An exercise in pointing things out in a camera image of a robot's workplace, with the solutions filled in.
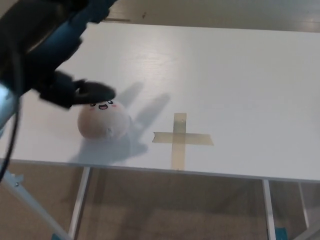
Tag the thin white table leg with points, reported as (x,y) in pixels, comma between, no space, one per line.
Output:
(303,207)

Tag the light blue metal frame bar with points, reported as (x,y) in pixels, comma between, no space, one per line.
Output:
(25,200)

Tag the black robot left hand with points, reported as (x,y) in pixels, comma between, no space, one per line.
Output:
(37,50)

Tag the white round plush toy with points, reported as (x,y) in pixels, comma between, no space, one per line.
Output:
(102,125)

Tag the blue floor tape marker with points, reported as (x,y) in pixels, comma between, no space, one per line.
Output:
(281,233)
(55,237)

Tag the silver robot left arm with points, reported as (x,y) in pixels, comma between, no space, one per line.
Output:
(5,105)

